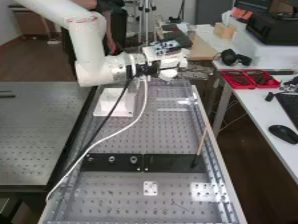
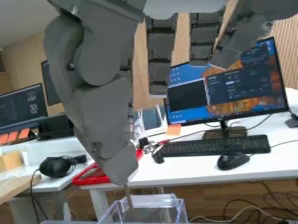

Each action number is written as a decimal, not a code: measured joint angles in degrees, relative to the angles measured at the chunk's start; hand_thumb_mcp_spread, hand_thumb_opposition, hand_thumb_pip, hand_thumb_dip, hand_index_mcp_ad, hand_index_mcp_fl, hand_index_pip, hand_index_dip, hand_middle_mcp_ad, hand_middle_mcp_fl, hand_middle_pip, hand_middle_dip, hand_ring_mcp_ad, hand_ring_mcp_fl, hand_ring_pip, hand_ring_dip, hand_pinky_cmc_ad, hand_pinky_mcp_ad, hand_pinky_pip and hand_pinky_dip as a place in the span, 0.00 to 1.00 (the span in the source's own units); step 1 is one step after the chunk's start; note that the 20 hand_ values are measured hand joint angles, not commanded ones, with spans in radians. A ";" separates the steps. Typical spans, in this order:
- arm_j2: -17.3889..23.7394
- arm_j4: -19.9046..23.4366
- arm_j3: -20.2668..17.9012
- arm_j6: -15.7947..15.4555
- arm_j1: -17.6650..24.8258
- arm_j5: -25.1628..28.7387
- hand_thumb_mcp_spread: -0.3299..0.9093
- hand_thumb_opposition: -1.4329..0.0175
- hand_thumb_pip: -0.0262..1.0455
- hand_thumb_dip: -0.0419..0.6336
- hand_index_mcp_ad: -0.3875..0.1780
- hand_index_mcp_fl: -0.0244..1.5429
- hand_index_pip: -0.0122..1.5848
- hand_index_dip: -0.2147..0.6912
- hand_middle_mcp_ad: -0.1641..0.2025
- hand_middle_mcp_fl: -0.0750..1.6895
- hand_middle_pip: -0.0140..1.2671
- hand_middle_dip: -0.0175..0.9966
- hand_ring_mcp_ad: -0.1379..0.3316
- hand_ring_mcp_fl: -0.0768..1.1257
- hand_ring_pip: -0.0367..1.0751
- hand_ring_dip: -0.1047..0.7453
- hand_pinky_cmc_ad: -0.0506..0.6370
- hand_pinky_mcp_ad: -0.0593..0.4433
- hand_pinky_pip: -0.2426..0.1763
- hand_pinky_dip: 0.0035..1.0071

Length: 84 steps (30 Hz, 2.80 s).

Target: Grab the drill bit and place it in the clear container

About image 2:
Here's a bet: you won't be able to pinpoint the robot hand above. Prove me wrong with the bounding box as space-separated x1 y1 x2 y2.
43 0 298 188

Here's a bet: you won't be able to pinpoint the dark computer screen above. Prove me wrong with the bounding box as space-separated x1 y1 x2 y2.
0 83 50 132
40 59 64 107

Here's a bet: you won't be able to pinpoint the black case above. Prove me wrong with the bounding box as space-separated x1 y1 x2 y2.
38 114 76 141

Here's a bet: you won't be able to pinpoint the orange sticky notes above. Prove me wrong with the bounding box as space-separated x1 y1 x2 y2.
0 127 32 145

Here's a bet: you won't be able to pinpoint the small black object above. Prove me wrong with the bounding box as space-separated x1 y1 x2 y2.
151 151 167 165

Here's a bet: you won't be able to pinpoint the black headphones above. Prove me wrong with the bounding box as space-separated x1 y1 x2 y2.
38 155 88 179

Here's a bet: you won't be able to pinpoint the red tray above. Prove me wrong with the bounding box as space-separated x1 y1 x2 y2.
72 147 147 187

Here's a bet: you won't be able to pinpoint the large computer screen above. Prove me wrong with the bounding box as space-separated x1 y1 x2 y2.
165 36 292 140

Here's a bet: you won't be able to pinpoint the wooden block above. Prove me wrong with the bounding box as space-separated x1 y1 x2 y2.
0 150 24 173

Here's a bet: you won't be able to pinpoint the black keyboard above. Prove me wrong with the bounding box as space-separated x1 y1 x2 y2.
159 134 273 158

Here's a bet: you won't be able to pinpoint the white desk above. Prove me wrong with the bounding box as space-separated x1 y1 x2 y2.
0 134 97 224
79 87 298 221

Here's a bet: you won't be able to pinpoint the wooden desk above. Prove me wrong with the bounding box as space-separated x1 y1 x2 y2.
0 173 44 205

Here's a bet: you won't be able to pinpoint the clear box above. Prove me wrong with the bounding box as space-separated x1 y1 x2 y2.
97 193 191 224

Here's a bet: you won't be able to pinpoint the black mouse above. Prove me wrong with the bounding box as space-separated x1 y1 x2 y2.
216 151 252 171

